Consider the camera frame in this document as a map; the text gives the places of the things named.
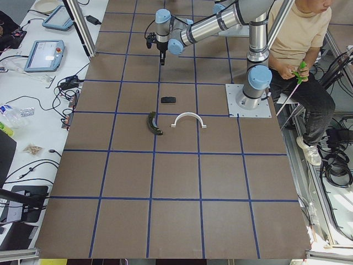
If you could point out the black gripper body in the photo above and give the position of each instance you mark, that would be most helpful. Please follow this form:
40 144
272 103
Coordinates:
162 47

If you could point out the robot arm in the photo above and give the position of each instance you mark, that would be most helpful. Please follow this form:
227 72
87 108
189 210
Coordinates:
173 34

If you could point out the black brake pad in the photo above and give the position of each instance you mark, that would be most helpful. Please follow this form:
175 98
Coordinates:
168 100

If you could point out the black power adapter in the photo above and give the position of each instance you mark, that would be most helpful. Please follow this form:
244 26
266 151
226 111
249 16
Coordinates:
93 20

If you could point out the green brake shoe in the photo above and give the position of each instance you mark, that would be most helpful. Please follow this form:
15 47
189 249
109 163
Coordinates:
151 123

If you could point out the far teach pendant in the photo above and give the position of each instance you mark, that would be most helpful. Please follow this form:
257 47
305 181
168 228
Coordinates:
59 19

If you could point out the teach pendant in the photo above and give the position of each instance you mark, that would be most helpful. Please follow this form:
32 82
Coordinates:
59 19
45 56

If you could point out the near teach pendant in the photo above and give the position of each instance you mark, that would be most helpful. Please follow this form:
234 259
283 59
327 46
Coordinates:
45 56

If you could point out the person in beige shirt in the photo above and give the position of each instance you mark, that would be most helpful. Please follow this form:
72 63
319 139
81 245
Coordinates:
293 53

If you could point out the plastic water bottle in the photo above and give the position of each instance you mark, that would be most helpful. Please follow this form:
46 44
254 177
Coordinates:
14 116

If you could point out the aluminium frame post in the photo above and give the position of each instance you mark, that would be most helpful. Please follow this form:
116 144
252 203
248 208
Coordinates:
77 17

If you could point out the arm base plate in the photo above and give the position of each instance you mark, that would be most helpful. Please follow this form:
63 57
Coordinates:
239 106
240 31

